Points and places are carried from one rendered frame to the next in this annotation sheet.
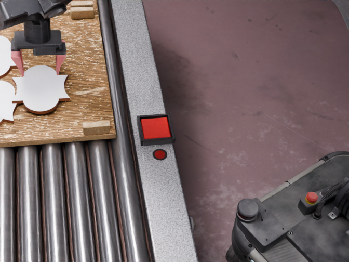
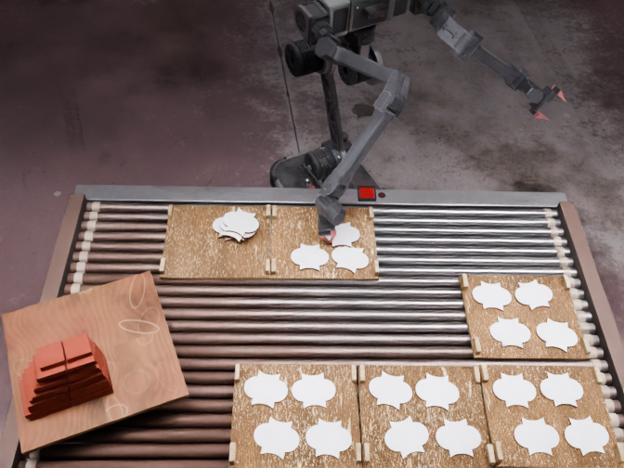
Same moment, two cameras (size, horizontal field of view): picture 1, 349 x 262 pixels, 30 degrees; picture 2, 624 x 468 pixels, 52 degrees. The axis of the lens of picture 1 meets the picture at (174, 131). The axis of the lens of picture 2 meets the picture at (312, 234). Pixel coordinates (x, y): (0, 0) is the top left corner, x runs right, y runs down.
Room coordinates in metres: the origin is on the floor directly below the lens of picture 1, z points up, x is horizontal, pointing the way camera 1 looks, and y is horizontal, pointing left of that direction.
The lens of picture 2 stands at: (0.84, 1.86, 2.94)
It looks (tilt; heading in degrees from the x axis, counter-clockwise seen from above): 52 degrees down; 280
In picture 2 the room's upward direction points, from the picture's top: 4 degrees clockwise
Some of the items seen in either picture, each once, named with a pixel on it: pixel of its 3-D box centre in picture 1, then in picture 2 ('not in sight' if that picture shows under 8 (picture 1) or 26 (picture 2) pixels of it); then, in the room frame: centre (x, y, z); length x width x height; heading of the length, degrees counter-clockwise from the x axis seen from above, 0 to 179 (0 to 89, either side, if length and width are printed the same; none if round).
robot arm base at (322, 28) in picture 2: not in sight; (322, 33); (1.24, -0.25, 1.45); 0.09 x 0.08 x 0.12; 42
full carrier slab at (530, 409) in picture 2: not in sight; (549, 412); (0.19, 0.85, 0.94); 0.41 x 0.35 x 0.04; 14
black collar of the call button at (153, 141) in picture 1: (155, 129); (366, 193); (0.96, 0.04, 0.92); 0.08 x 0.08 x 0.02; 15
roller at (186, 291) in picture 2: not in sight; (328, 292); (1.00, 0.55, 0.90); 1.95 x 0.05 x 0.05; 15
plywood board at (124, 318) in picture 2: not in sight; (92, 354); (1.68, 1.07, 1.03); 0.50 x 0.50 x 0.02; 36
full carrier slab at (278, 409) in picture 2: not in sight; (295, 412); (1.00, 1.06, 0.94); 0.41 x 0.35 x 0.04; 14
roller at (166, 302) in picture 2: not in sight; (329, 304); (0.99, 0.60, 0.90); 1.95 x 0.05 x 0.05; 15
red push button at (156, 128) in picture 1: (155, 129); (366, 193); (0.96, 0.04, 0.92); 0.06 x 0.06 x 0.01; 15
